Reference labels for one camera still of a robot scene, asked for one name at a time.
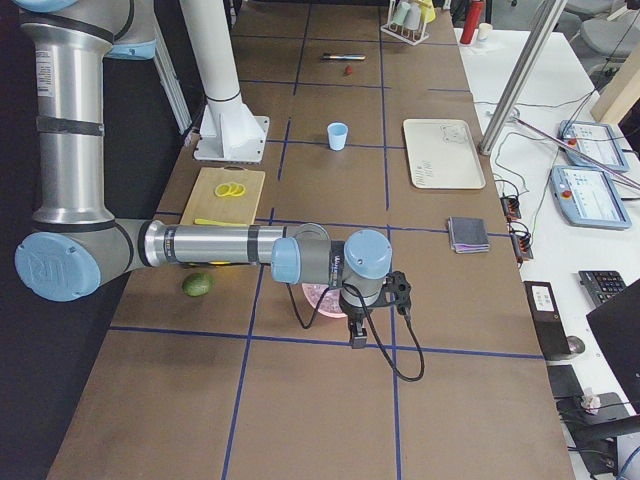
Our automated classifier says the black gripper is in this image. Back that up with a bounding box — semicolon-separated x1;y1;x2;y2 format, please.
339;297;370;349

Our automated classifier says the light blue cup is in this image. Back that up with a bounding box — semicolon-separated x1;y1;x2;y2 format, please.
327;122;349;151

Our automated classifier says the steel muddler black tip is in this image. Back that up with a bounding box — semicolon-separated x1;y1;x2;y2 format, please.
321;52;367;62

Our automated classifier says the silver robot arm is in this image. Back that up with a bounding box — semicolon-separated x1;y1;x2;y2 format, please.
15;1;393;348

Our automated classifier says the white cup rack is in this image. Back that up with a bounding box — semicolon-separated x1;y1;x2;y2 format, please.
380;0;430;46

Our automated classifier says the grey cup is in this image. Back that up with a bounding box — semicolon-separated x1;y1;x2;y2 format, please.
403;3;421;31

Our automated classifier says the mint green cup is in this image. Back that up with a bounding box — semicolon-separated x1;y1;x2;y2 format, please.
389;1;411;27

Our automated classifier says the yellow cup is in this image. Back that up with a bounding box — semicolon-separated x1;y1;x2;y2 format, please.
416;0;436;24

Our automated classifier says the small cream cup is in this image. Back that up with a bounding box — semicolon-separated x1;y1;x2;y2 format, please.
476;22;493;42

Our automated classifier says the pink bowl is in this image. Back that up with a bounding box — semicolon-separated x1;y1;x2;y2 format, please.
302;283;346;319

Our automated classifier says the grey folded cloth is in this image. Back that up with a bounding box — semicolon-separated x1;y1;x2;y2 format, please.
447;217;490;254

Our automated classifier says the green avocado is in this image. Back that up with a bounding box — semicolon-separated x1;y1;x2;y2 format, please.
181;273;215;298

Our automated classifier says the black device box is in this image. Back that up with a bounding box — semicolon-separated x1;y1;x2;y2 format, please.
523;281;572;361

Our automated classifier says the wooden cutting board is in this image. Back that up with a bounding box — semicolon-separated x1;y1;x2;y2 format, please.
180;167;265;225

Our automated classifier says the yellow plastic knife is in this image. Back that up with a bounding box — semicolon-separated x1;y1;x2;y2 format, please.
193;218;248;227

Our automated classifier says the cream bear tray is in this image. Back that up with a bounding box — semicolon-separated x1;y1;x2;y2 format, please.
403;119;486;190

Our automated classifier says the black keyboard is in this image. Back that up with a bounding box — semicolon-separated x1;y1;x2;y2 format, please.
578;270;627;306

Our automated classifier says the near teach pendant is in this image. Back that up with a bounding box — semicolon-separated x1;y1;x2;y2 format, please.
550;165;632;230

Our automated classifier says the teach pendant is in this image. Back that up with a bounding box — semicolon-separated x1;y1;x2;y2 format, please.
559;120;630;173
550;165;632;230

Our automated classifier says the reacher grabber stick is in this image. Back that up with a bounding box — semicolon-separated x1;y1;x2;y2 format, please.
509;112;640;190

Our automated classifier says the far teach pendant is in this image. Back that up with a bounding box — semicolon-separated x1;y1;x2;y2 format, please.
559;120;630;173

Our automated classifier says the red bottle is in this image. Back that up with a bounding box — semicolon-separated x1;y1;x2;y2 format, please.
459;0;485;45

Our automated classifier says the black camera cable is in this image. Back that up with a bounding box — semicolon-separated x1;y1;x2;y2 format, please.
287;279;427;383

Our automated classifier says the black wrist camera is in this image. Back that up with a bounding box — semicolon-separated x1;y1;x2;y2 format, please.
380;271;412;317

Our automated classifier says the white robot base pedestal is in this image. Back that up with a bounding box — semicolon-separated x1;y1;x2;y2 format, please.
180;0;270;164

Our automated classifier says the aluminium frame post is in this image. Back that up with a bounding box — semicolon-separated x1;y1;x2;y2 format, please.
478;0;567;156

